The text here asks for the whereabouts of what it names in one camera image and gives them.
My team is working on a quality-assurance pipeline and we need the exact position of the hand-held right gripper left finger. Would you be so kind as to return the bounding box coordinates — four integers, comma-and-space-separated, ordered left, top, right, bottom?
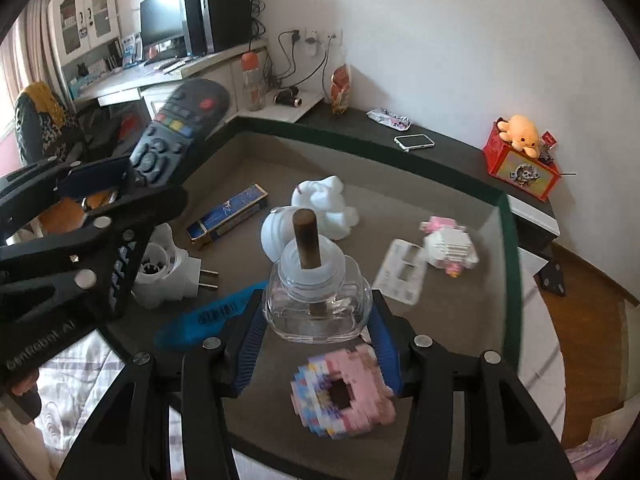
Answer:
57, 289, 268, 480

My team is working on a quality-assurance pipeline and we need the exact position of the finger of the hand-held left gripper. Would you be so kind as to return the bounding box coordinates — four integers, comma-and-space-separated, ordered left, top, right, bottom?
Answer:
0, 155, 136, 231
0, 185, 190, 326

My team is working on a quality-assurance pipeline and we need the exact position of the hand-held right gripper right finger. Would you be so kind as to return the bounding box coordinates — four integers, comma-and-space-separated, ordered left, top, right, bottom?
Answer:
367, 289, 578, 480

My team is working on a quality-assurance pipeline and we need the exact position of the blue case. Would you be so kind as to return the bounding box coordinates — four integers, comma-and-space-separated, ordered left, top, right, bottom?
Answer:
152, 282, 266, 353

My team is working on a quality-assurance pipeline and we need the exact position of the narrow blue gold box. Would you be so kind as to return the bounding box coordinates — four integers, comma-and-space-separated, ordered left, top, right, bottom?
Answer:
186, 184, 268, 251

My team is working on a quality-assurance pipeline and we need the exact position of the clear glass bottle with wick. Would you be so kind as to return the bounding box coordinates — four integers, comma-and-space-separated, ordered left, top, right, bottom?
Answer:
262, 208, 373, 345

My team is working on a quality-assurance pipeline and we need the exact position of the black remote control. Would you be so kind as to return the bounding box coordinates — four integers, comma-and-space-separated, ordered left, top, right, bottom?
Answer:
129, 78, 231, 188

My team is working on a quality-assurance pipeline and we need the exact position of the person's left hand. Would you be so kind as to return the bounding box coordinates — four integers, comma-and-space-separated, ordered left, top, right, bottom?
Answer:
5, 370, 43, 423

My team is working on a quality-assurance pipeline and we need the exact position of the pink block donut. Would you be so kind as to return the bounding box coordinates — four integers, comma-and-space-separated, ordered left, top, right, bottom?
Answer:
290, 344, 397, 440

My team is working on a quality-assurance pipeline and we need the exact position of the white plug-in device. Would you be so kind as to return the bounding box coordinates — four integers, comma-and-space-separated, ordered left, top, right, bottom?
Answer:
131, 222, 219, 309

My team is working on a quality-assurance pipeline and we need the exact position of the black office chair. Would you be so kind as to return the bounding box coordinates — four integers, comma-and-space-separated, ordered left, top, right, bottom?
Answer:
12, 81, 126, 241

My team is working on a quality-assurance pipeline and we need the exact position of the white flat card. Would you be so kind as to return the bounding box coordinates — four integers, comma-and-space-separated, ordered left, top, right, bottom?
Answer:
371, 239, 430, 306

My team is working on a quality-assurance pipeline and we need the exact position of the white desk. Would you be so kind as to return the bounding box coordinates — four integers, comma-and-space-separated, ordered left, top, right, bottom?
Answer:
70, 42, 271, 136

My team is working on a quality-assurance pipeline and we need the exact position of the white ribbed plastic dome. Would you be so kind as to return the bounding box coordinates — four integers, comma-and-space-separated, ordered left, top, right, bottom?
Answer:
260, 206, 301, 263

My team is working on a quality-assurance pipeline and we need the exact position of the pink white block figure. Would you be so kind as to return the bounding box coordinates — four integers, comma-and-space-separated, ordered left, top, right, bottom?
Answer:
419, 216, 480, 278

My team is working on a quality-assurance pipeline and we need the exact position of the pink curtain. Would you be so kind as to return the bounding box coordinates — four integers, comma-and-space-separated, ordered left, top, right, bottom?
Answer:
0, 5, 56, 111

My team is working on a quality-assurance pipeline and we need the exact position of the white glass-door cabinet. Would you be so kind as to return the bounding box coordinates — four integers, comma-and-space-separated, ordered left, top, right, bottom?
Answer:
47, 0, 122, 68

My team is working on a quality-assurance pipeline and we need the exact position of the clear bottle orange cap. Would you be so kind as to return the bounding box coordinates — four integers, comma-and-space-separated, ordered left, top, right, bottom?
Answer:
241, 51, 267, 112

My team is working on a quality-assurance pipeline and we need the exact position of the computer monitor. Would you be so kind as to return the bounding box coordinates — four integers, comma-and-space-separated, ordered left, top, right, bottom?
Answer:
139, 0, 187, 58

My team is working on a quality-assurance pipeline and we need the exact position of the small black cylinder device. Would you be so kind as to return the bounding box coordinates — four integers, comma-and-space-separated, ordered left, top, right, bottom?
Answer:
272, 87, 305, 108

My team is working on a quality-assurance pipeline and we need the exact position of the white low shelf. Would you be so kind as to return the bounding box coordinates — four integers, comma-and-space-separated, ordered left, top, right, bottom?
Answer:
235, 87, 326, 123

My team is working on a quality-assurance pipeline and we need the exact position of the black computer tower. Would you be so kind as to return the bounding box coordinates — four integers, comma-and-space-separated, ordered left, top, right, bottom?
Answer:
182, 0, 253, 57

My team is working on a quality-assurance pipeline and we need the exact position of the black side table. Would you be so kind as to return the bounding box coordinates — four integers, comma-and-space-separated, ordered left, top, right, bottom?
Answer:
235, 105, 558, 241

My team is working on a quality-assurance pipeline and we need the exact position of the silver smartphone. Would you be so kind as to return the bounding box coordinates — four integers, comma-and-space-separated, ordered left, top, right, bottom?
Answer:
393, 133, 436, 152

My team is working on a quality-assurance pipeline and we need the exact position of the orange snack bag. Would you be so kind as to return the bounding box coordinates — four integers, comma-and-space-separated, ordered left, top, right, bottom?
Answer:
329, 62, 352, 115

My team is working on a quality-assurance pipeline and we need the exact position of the red toy box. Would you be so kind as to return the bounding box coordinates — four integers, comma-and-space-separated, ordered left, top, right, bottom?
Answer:
482, 120, 563, 202

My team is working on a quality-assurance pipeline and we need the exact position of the purple pink printed cloth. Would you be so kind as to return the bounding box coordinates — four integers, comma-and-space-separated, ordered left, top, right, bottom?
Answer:
565, 410, 636, 480

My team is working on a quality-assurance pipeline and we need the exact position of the printed snack wrapper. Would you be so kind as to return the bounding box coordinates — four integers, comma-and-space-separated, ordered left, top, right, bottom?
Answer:
366, 107, 412, 128

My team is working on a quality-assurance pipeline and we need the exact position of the orange plush toy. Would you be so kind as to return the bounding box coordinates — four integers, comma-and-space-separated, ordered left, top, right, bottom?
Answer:
496, 114, 542, 155

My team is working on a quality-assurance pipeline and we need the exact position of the black metal bracket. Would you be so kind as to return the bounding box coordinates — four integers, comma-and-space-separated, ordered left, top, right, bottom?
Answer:
535, 257, 568, 297

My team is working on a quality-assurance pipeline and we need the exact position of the wall outlet with chargers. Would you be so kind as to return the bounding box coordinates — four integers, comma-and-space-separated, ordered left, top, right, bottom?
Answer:
267, 27, 346, 91

